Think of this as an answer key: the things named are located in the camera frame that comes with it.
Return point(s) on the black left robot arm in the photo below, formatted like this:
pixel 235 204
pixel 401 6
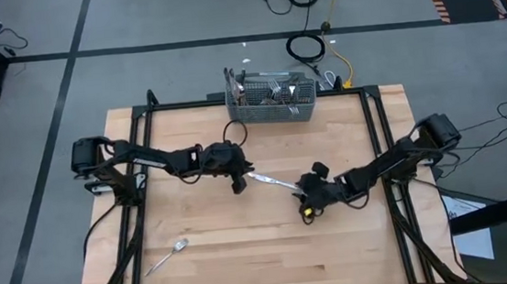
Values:
pixel 144 158

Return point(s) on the black desk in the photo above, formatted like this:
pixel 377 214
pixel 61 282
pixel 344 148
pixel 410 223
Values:
pixel 494 213

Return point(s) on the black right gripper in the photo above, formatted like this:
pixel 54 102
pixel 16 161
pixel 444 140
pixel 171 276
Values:
pixel 317 189

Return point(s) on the white paper sheet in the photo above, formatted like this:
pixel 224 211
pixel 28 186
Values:
pixel 474 242

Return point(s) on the silver fork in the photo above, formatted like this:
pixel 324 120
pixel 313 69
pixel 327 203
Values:
pixel 293 109
pixel 180 245
pixel 292 89
pixel 274 85

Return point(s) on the grey mesh cutlery basket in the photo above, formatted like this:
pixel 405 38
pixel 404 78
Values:
pixel 269 113

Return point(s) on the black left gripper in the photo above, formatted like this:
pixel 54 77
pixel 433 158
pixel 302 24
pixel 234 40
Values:
pixel 227 160

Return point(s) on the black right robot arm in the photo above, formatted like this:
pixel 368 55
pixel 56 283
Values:
pixel 397 157

